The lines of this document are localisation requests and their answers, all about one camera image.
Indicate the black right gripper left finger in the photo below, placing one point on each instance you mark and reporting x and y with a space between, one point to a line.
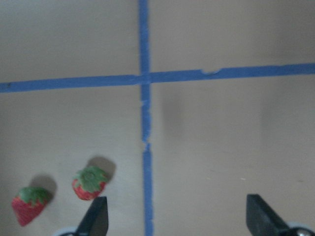
95 222

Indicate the red strawberry green top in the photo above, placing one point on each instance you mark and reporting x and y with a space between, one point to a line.
89 182

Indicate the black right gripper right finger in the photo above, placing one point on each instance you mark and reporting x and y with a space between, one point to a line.
262 220

